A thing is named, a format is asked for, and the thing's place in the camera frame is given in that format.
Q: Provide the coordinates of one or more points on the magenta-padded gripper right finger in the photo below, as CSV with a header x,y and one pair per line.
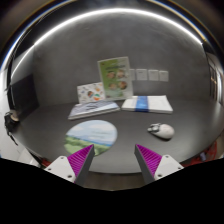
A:
x,y
166,165

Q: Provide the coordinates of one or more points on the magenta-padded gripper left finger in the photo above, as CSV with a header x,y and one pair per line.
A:
x,y
63,166

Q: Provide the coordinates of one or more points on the black flat screen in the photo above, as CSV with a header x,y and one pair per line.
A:
x,y
25,96

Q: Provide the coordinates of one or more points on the white book with blue band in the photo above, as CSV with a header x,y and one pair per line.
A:
x,y
148,104

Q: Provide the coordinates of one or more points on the white card with colourful stickers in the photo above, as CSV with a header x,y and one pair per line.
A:
x,y
88,93

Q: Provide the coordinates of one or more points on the white panda-print computer mouse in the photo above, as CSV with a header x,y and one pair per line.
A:
x,y
163,130

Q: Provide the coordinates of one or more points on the grey striped book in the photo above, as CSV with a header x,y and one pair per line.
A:
x,y
93,109

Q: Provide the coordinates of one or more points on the green standing menu sign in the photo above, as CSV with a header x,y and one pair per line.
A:
x,y
115,78

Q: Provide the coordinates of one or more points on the round landscape-print mouse pad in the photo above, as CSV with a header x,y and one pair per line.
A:
x,y
90,133

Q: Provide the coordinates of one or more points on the white wall socket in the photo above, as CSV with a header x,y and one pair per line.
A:
x,y
163,76
141,74
153,75

